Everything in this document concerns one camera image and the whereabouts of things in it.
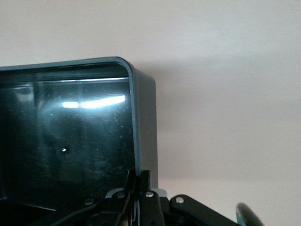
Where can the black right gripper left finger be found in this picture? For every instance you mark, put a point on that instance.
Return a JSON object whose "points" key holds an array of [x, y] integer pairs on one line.
{"points": [[117, 204]]}

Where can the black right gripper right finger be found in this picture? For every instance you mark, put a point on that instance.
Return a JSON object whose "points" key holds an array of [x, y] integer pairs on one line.
{"points": [[150, 209]]}

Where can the black plastic tray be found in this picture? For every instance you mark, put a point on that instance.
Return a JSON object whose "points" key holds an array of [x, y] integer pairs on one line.
{"points": [[70, 129]]}

